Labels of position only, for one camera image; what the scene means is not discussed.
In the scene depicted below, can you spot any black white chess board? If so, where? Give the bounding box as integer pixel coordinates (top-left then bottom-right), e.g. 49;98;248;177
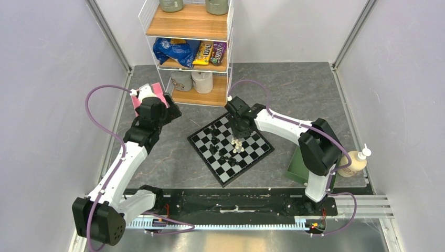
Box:
187;112;274;187

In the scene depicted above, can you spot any white wire wooden shelf rack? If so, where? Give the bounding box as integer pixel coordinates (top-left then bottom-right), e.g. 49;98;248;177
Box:
138;1;234;107

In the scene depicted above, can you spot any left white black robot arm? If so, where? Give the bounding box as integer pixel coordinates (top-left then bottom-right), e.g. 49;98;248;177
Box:
72;93;182;246

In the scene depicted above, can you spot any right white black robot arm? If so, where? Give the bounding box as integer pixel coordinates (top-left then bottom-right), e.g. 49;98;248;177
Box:
225;97;343;215

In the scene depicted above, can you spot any white chess pieces centre group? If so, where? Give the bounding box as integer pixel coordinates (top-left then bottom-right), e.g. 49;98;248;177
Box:
231;139;245;154

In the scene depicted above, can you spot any black chess pieces group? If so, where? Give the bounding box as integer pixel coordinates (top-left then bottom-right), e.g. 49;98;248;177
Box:
209;124;239;167

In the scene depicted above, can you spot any pink plastic bin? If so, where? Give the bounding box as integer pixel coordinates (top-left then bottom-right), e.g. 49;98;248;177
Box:
131;83;165;116

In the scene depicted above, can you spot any white toilet paper roll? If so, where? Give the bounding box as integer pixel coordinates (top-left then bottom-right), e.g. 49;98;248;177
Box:
192;71;213;94

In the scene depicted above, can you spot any blue snack bag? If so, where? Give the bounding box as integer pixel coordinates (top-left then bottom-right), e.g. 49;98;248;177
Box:
153;37;200;68

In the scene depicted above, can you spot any yellow M&M candy bag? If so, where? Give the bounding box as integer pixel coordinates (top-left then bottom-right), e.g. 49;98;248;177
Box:
193;41;214;65

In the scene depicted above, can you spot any brown M&M candy bag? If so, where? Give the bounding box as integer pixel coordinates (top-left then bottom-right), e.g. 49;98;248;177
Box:
209;41;227;66

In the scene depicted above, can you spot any green plastic tray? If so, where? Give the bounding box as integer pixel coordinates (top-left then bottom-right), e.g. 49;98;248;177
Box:
284;146;343;192

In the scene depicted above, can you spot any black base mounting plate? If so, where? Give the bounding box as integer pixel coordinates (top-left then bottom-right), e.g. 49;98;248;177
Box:
125;187;338;218

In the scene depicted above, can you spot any left green bottle on shelf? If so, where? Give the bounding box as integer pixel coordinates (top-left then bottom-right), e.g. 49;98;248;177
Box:
159;0;184;13

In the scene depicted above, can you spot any green bottle on shelf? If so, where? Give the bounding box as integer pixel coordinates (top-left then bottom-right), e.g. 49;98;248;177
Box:
205;0;229;15
159;0;184;13

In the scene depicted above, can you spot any right green bottle on shelf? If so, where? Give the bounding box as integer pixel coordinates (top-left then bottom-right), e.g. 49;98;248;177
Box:
205;0;229;15

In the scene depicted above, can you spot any cream pump lotion bottle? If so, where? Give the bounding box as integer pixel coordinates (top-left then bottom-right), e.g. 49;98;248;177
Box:
338;144;372;177

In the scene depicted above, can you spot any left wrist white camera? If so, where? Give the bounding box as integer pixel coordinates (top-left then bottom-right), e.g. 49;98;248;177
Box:
130;84;157;102

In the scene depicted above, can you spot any white cable duct strip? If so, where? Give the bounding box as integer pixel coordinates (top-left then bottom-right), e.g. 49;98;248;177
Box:
126;215;321;232

